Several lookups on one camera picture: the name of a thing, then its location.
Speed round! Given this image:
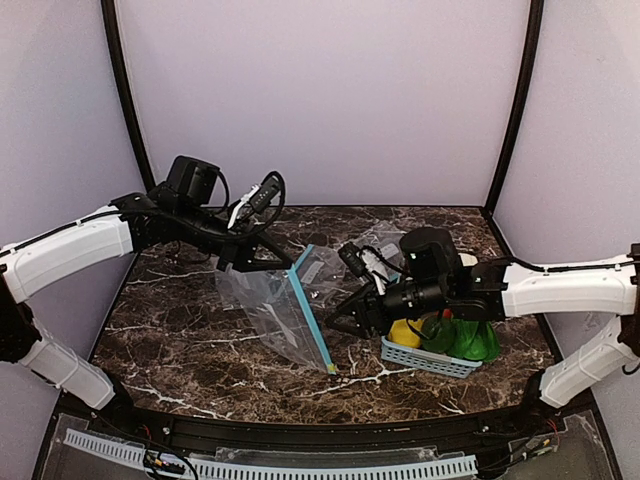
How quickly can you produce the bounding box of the clear zip bag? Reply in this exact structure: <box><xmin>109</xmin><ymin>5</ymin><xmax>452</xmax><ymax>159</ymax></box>
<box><xmin>215</xmin><ymin>267</ymin><xmax>259</xmax><ymax>310</ymax></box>
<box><xmin>350</xmin><ymin>221</ymin><xmax>405</xmax><ymax>281</ymax></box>
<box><xmin>240</xmin><ymin>244</ymin><xmax>337</xmax><ymax>375</ymax></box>

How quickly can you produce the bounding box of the green white bok choy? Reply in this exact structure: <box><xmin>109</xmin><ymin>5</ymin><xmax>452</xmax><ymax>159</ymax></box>
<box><xmin>447</xmin><ymin>252</ymin><xmax>501</xmax><ymax>362</ymax></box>

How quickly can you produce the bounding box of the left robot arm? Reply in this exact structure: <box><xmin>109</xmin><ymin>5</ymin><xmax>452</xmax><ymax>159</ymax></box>
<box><xmin>1</xmin><ymin>156</ymin><xmax>293</xmax><ymax>411</ymax></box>

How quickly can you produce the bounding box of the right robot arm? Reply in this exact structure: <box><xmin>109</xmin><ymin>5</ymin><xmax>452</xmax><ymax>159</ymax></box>
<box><xmin>325</xmin><ymin>227</ymin><xmax>639</xmax><ymax>409</ymax></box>

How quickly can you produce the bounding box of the yellow lemon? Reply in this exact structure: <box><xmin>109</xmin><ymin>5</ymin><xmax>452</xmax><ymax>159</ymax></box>
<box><xmin>387</xmin><ymin>319</ymin><xmax>423</xmax><ymax>349</ymax></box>

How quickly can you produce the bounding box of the green avocado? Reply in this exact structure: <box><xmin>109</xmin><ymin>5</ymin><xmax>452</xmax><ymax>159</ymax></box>
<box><xmin>421</xmin><ymin>316</ymin><xmax>456</xmax><ymax>353</ymax></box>

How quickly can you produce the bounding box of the light blue plastic basket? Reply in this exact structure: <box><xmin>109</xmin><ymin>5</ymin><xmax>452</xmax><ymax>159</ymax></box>
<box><xmin>381</xmin><ymin>337</ymin><xmax>483</xmax><ymax>379</ymax></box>

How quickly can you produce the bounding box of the white slotted cable duct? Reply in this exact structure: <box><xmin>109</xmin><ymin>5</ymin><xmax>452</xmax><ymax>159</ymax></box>
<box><xmin>63</xmin><ymin>428</ymin><xmax>478</xmax><ymax>479</ymax></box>

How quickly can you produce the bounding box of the black left frame post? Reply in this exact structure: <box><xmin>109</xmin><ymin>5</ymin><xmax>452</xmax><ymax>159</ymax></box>
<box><xmin>100</xmin><ymin>0</ymin><xmax>156</xmax><ymax>191</ymax></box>

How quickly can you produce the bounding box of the black frame post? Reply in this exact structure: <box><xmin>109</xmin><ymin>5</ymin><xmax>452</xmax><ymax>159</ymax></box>
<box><xmin>484</xmin><ymin>0</ymin><xmax>545</xmax><ymax>217</ymax></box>
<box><xmin>100</xmin><ymin>0</ymin><xmax>156</xmax><ymax>191</ymax></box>

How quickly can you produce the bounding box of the black right frame post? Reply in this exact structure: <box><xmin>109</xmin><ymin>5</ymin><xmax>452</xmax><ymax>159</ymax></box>
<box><xmin>484</xmin><ymin>0</ymin><xmax>545</xmax><ymax>217</ymax></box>

